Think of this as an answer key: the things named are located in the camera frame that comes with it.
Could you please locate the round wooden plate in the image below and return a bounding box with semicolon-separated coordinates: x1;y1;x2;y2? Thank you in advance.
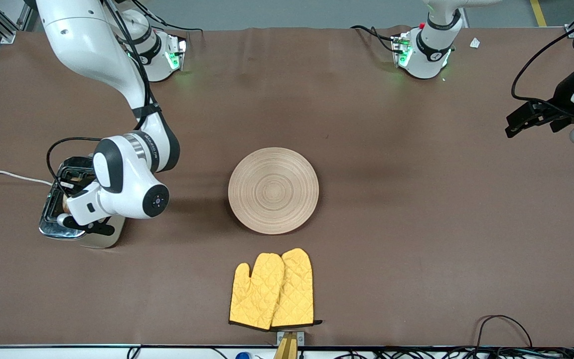
228;147;320;235

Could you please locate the cream and chrome toaster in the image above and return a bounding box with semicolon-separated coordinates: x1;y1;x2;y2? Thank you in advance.
38;156;131;249

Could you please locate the brown table cover mat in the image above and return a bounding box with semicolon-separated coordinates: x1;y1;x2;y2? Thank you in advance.
0;25;574;348

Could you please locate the yellow quilted oven mitt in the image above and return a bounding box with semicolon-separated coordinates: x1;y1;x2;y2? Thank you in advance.
271;248;323;328
229;253;286;331

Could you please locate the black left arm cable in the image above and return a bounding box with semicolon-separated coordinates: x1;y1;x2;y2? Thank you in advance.
511;0;574;113

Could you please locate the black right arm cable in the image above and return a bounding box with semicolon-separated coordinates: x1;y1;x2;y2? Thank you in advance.
46;137;102;186

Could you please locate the white toaster power cord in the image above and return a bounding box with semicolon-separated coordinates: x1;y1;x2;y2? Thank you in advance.
0;168;52;186

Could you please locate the black arm base cable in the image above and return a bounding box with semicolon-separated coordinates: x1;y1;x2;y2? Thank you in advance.
350;25;398;53

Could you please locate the black looped cable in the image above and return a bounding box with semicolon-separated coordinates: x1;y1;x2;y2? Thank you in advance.
474;314;534;350

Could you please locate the black cable bundle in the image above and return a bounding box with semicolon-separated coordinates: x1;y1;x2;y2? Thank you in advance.
337;347;574;359

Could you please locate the wooden camera mount bracket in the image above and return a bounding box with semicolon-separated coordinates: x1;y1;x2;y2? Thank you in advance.
273;331;305;359

